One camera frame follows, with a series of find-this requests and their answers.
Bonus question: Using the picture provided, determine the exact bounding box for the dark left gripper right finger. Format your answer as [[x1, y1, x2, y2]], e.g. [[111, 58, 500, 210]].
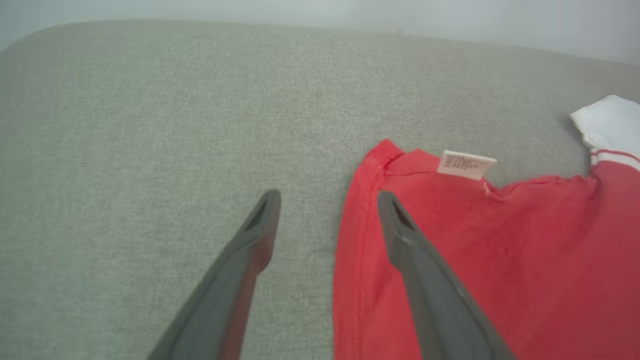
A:
[[377, 190, 516, 360]]

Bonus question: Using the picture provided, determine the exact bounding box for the red white basketball jersey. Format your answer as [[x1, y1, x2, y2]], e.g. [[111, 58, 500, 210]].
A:
[[332, 95, 640, 360]]

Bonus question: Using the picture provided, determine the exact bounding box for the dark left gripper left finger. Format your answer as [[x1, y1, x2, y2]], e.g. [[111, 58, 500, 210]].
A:
[[147, 190, 282, 360]]

